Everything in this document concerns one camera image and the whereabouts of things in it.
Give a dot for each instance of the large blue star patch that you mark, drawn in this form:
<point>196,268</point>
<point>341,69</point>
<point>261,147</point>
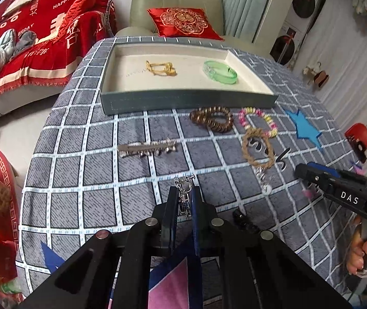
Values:
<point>306,128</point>

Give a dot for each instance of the silver hair clip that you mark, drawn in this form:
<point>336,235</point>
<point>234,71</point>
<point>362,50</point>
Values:
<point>138,148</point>

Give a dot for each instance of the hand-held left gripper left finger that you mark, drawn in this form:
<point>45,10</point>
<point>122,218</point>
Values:
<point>171,209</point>

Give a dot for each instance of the grey checked tablecloth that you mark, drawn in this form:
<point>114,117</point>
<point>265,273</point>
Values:
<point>90,180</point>

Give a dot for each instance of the red embroidered cushion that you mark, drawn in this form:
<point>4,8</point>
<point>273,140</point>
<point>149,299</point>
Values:
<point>183,22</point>

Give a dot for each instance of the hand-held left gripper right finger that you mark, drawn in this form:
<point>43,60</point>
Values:
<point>197,215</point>

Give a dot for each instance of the grey jewelry tray cream lining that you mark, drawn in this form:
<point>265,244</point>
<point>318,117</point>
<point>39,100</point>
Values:
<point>177,101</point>

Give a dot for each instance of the red and black object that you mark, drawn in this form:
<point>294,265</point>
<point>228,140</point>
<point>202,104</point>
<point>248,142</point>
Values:
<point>354,133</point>

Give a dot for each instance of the pink star patch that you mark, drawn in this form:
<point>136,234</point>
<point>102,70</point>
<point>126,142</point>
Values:
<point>173,289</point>

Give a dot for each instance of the red satin pillow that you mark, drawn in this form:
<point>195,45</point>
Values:
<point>77,9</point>

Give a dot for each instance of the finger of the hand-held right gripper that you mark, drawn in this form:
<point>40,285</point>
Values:
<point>309,175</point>
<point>331,172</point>

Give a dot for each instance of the grey clothes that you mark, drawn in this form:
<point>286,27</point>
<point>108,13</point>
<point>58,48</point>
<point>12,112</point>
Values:
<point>22,46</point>

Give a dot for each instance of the red printed blanket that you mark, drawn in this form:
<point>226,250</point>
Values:
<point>58,54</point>

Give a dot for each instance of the beige sofa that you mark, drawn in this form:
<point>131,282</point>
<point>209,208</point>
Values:
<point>16,104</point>

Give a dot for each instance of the black hair clip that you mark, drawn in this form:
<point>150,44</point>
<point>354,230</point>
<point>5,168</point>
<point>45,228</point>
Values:
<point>240,215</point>

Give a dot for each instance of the green translucent bangle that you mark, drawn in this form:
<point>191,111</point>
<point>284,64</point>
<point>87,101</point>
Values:
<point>209,74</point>

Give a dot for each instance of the black flexible stand pole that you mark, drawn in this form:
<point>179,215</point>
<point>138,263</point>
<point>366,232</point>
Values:
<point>108,9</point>

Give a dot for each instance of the silver pendant charm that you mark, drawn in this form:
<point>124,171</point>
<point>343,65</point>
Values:
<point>267,189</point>

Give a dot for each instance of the pale blue curtain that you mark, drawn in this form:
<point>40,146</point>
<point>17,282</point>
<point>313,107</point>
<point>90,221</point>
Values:
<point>244,3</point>

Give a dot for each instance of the wall hanging ornament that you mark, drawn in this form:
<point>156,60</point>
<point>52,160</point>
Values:
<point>318,77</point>

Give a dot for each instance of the small blue star patch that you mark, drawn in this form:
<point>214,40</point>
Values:
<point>53,257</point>

